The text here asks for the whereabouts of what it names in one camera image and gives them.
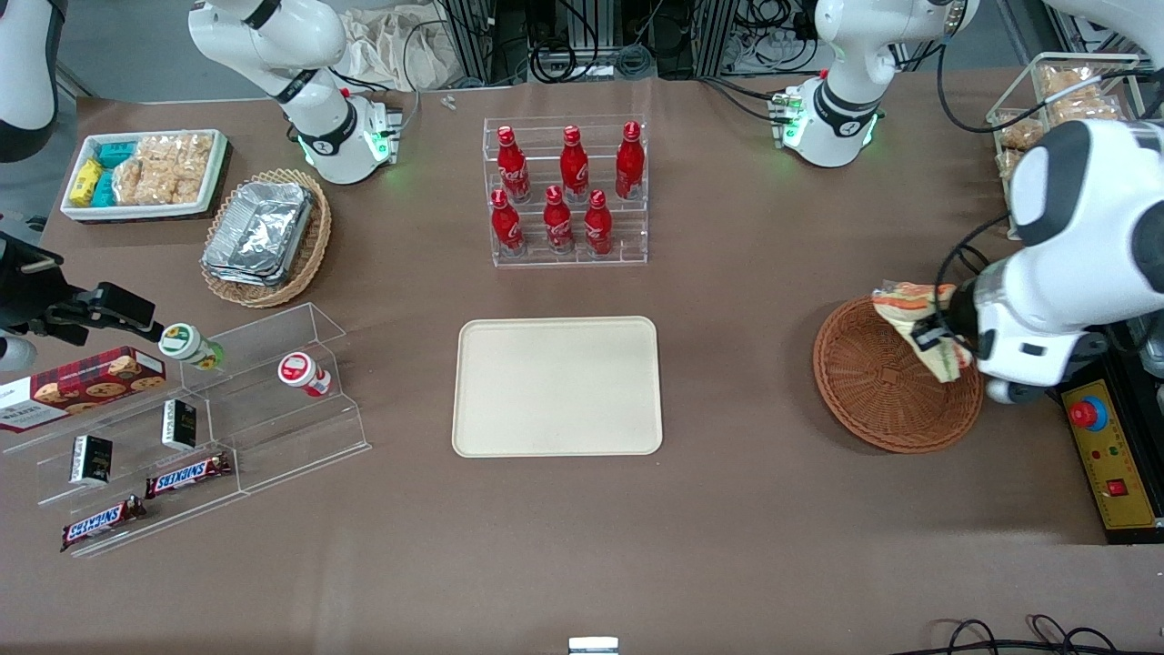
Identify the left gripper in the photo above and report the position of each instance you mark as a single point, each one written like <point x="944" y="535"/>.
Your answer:
<point x="957" y="317"/>

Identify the clear rice cracker packet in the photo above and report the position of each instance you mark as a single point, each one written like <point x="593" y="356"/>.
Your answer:
<point x="159" y="185"/>
<point x="177" y="150"/>

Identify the brown round wicker basket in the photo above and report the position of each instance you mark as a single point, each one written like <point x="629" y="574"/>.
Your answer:
<point x="873" y="400"/>

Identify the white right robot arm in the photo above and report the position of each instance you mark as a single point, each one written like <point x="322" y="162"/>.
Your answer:
<point x="320" y="136"/>

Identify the aluminium profile frame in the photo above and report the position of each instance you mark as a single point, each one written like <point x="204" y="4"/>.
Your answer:
<point x="477" y="41"/>

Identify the aluminium foil tray stack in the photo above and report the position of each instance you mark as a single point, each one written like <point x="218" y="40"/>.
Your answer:
<point x="259" y="232"/>

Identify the triangle sandwich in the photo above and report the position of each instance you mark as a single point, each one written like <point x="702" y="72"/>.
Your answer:
<point x="909" y="305"/>

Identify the Snickers chocolate bar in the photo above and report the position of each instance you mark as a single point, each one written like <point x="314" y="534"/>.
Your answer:
<point x="102" y="523"/>
<point x="186" y="475"/>

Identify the yellow snack packet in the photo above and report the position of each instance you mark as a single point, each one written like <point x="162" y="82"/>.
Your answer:
<point x="86" y="182"/>

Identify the clear acrylic stepped shelf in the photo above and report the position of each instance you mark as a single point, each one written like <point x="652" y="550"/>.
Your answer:
<point x="273" y="428"/>

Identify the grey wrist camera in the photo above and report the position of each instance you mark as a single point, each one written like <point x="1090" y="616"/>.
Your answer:
<point x="1011" y="391"/>
<point x="13" y="355"/>

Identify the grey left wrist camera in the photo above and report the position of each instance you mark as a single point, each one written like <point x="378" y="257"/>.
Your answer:
<point x="1011" y="391"/>

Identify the red cola bottle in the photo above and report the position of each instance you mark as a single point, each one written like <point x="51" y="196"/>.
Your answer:
<point x="629" y="164"/>
<point x="513" y="168"/>
<point x="597" y="226"/>
<point x="557" y="223"/>
<point x="574" y="168"/>
<point x="506" y="226"/>

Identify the teal snack packet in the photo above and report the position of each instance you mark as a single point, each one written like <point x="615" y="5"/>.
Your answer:
<point x="116" y="154"/>
<point x="104" y="189"/>

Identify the red cap yogurt bottle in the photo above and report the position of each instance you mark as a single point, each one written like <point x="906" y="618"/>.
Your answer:
<point x="302" y="371"/>

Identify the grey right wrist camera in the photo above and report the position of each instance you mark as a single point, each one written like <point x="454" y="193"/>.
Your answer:
<point x="13" y="355"/>

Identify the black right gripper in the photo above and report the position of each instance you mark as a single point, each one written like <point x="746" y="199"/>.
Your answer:
<point x="20" y="293"/>

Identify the beige plastic tray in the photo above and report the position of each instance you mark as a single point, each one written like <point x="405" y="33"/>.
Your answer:
<point x="556" y="387"/>

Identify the yellow black emergency stop box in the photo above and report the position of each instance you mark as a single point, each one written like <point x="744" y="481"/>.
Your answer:
<point x="1118" y="473"/>

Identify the light oval wicker basket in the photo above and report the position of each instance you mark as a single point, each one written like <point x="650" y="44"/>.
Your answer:
<point x="314" y="246"/>

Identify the clear fried snack packet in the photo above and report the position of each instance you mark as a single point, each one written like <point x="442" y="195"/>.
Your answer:
<point x="1020" y="135"/>
<point x="1006" y="168"/>
<point x="1082" y="95"/>

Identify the white rectangular plastic bin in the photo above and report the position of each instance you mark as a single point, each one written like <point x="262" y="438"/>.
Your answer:
<point x="73" y="211"/>

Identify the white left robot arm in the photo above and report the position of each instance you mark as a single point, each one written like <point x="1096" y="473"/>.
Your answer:
<point x="1091" y="200"/>

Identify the crumpled beige cloth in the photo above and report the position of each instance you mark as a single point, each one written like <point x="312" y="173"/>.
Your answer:
<point x="391" y="50"/>

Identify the green cap yogurt bottle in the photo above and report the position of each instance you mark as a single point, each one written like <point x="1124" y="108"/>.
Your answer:
<point x="186" y="344"/>

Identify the red tartan cookie box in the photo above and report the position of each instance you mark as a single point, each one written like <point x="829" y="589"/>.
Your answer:
<point x="82" y="387"/>

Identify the clear acrylic bottle rack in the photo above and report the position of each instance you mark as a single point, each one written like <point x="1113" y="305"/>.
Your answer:
<point x="536" y="259"/>

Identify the small black carton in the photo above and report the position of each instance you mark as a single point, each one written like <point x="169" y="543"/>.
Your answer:
<point x="91" y="459"/>
<point x="179" y="425"/>

